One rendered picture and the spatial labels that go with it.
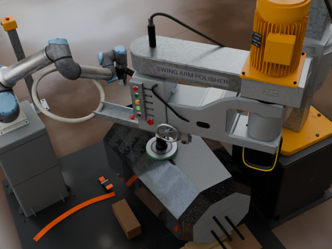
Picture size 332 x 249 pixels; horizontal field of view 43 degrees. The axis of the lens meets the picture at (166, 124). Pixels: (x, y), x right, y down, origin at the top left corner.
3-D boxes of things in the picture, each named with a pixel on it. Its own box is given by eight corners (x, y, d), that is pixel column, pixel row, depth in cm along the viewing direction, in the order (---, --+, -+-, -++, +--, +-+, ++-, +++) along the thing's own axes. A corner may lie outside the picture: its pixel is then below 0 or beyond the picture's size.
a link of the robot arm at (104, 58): (101, 66, 312) (117, 62, 315) (97, 51, 312) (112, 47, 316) (100, 69, 321) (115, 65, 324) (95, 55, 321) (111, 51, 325)
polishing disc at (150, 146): (161, 164, 281) (160, 163, 280) (140, 147, 293) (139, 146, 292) (183, 146, 291) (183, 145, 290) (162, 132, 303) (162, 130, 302)
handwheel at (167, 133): (184, 135, 264) (183, 117, 253) (178, 146, 257) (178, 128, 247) (161, 129, 268) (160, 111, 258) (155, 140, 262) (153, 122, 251)
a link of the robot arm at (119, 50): (111, 45, 319) (124, 42, 322) (112, 59, 328) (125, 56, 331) (115, 53, 313) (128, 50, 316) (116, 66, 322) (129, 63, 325)
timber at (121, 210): (113, 213, 358) (111, 204, 350) (126, 206, 362) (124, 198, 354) (128, 240, 339) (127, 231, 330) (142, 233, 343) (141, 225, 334)
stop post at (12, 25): (44, 99, 472) (15, 11, 397) (50, 109, 459) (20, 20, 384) (26, 105, 466) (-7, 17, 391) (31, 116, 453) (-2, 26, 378)
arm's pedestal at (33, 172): (23, 225, 356) (-12, 157, 296) (4, 186, 386) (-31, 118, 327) (77, 196, 374) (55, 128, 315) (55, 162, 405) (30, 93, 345)
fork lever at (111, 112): (198, 126, 278) (198, 120, 275) (188, 146, 266) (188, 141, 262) (104, 102, 297) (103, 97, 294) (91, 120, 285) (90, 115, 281)
